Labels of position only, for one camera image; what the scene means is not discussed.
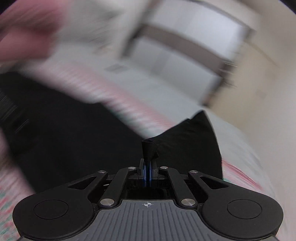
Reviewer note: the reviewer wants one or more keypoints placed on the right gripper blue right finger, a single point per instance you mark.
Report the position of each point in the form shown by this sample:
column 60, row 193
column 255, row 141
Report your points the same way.
column 153, row 173

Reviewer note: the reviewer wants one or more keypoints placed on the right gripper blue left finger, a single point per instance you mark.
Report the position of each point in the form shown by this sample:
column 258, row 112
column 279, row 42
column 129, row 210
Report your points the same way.
column 143, row 172

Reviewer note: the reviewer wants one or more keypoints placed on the black pants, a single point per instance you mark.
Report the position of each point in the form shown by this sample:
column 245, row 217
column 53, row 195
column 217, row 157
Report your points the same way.
column 55, row 139

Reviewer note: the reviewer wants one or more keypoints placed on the grey bed sheet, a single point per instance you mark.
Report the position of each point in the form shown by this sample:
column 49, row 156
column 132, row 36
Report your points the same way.
column 243, row 209

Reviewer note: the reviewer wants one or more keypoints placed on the grey white wardrobe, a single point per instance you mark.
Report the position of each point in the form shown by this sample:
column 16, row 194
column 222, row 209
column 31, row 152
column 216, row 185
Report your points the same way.
column 192, row 45

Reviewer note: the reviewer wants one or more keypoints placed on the pink pillow lower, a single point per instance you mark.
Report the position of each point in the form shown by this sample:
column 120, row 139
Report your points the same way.
column 28, row 29

